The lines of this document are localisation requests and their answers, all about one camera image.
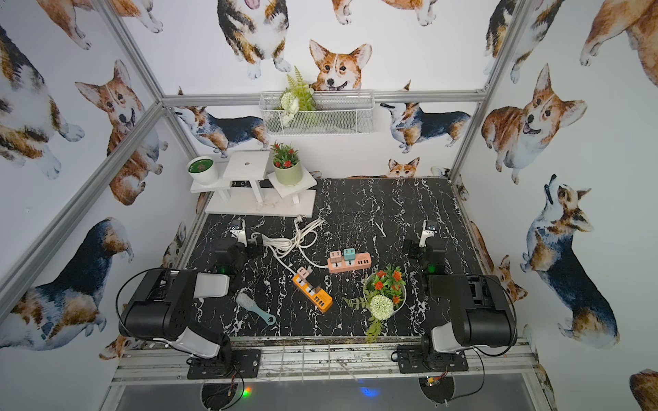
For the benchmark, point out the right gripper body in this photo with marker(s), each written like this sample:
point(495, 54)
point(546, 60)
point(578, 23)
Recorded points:
point(417, 252)

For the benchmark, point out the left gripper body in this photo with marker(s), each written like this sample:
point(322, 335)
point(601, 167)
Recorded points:
point(249, 246)

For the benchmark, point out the pink power strip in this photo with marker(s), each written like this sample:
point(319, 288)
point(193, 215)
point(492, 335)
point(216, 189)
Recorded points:
point(362, 261)

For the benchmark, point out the pink charger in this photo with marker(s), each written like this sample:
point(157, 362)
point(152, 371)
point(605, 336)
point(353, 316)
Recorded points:
point(336, 257)
point(304, 272)

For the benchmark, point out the teal charger plug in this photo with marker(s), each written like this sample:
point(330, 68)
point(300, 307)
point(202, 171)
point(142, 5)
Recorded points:
point(349, 254)

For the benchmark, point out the black charger plug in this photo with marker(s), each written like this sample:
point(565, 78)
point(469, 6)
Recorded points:
point(314, 284)

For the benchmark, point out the orange power strip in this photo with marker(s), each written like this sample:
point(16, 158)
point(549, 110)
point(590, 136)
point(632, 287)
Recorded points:
point(316, 295)

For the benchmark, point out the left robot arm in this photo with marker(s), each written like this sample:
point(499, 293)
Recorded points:
point(161, 308)

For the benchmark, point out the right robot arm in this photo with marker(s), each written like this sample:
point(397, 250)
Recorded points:
point(481, 314)

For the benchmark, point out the teal scrub brush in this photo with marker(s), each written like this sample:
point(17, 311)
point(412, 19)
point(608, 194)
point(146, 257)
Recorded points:
point(249, 304)

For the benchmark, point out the flower bowl with white bloom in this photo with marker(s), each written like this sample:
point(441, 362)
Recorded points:
point(384, 294)

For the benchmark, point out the white tiered display stand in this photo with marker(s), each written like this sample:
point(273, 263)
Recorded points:
point(245, 186)

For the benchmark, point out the white pot green top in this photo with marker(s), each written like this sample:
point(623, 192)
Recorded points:
point(203, 170)

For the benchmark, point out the green pot red flowers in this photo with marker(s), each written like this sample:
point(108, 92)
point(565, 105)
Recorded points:
point(286, 164)

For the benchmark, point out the fern and white flower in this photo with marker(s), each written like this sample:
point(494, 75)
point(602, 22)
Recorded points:
point(297, 97)

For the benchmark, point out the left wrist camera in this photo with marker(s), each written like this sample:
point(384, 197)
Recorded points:
point(237, 229)

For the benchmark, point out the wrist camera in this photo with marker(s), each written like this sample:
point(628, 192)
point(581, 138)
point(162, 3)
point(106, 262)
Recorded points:
point(430, 228)
point(237, 229)

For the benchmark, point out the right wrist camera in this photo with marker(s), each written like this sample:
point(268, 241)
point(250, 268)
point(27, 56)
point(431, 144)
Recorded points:
point(430, 228)

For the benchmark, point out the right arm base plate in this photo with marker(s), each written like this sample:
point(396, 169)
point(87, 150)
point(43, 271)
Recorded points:
point(416, 359)

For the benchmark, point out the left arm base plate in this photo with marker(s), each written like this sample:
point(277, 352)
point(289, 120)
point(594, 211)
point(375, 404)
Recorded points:
point(245, 361)

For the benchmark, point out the white wire basket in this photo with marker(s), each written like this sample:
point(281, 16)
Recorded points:
point(337, 113)

